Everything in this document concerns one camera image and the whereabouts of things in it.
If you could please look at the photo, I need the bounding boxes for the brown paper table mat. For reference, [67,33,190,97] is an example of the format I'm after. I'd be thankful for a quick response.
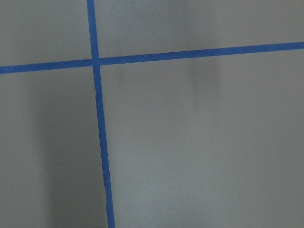
[0,0,304,228]

